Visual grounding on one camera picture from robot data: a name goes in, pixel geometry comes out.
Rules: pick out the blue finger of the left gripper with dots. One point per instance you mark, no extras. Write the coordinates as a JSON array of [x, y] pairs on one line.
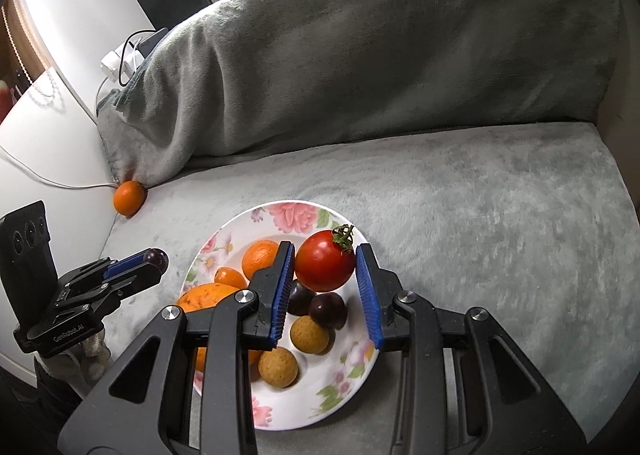
[[123, 281], [127, 264]]

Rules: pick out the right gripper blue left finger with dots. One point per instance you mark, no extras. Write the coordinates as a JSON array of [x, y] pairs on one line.
[[272, 287]]

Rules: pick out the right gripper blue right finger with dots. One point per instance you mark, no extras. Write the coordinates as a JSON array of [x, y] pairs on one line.
[[378, 288]]

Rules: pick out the mandarin with stem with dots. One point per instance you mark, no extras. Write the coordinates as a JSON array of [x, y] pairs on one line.
[[258, 256]]

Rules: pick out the small orange kumquat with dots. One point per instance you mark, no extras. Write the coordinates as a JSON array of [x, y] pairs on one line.
[[230, 277]]

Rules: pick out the brown longan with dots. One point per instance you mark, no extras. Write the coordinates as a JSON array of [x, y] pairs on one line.
[[278, 368], [309, 337]]

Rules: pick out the red cherry tomato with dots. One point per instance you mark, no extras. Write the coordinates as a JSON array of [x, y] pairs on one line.
[[326, 260]]

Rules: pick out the left white gloved hand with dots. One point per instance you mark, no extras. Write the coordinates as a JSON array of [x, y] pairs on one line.
[[81, 366]]

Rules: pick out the large orange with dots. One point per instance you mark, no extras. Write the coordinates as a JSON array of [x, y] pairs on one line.
[[128, 198]]

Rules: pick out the big orange on plate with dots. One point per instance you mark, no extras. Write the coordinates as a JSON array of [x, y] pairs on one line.
[[204, 297]]

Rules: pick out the floral white plate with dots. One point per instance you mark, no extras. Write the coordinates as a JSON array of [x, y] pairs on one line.
[[325, 382]]

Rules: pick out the white power strip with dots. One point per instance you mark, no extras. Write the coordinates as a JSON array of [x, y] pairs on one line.
[[120, 64]]

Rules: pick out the grey fleece blanket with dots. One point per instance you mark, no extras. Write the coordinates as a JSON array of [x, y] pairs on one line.
[[460, 136]]

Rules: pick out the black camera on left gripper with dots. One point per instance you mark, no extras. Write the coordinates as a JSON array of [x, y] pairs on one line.
[[27, 269]]

